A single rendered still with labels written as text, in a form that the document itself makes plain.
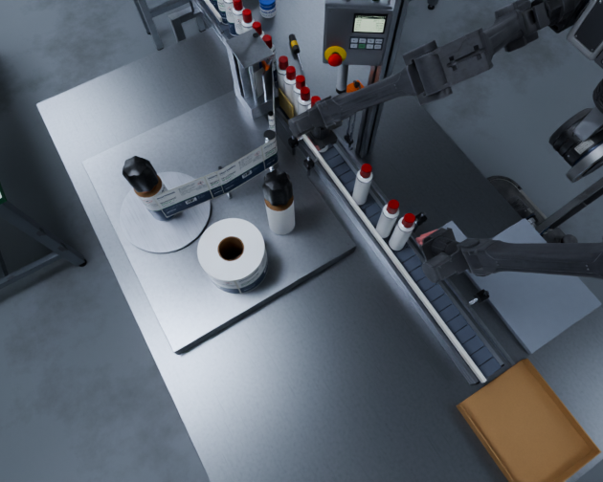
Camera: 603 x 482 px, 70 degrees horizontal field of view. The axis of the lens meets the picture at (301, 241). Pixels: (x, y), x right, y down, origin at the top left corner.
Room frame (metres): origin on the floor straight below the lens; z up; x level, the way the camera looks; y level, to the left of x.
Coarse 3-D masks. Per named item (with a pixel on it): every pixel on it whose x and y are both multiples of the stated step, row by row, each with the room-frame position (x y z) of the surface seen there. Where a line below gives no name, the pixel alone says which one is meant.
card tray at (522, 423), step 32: (512, 384) 0.08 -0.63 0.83; (544, 384) 0.07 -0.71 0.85; (480, 416) -0.01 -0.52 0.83; (512, 416) -0.01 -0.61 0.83; (544, 416) -0.02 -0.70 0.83; (512, 448) -0.10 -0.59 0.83; (544, 448) -0.10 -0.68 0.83; (576, 448) -0.10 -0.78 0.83; (512, 480) -0.18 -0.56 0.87; (544, 480) -0.18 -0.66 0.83
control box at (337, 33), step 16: (336, 0) 0.93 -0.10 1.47; (352, 0) 0.93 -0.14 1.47; (368, 0) 0.93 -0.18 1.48; (384, 0) 0.92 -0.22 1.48; (336, 16) 0.91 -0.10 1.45; (352, 16) 0.91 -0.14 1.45; (336, 32) 0.91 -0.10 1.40; (336, 48) 0.91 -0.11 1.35; (384, 48) 0.90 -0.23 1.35; (352, 64) 0.91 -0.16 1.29; (368, 64) 0.90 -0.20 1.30
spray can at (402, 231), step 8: (408, 216) 0.53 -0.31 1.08; (400, 224) 0.53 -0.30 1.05; (408, 224) 0.51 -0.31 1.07; (392, 232) 0.54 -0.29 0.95; (400, 232) 0.51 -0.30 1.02; (408, 232) 0.50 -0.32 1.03; (392, 240) 0.52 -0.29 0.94; (400, 240) 0.50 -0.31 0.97; (392, 248) 0.51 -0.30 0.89; (400, 248) 0.50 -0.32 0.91
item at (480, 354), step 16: (224, 32) 1.51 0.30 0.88; (336, 160) 0.86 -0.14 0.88; (336, 176) 0.79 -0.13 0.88; (352, 176) 0.79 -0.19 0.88; (352, 192) 0.73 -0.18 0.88; (368, 192) 0.72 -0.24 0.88; (368, 208) 0.66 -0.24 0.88; (384, 240) 0.54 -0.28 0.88; (400, 256) 0.48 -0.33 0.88; (416, 256) 0.48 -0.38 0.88; (416, 272) 0.43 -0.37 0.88; (432, 288) 0.37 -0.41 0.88; (432, 304) 0.32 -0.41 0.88; (448, 304) 0.32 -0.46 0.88; (448, 320) 0.27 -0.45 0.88; (464, 320) 0.26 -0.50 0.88; (464, 336) 0.22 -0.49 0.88; (480, 352) 0.17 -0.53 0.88; (480, 368) 0.12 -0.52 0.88; (496, 368) 0.12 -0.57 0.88
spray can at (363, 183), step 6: (366, 168) 0.70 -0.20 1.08; (360, 174) 0.69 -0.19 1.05; (366, 174) 0.68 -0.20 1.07; (372, 174) 0.70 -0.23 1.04; (360, 180) 0.68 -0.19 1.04; (366, 180) 0.68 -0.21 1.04; (354, 186) 0.70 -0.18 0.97; (360, 186) 0.68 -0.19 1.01; (366, 186) 0.67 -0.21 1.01; (354, 192) 0.69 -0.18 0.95; (360, 192) 0.68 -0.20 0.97; (366, 192) 0.68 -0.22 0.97; (354, 198) 0.68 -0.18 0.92; (360, 198) 0.67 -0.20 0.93; (366, 198) 0.68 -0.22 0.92; (360, 204) 0.67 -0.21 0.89
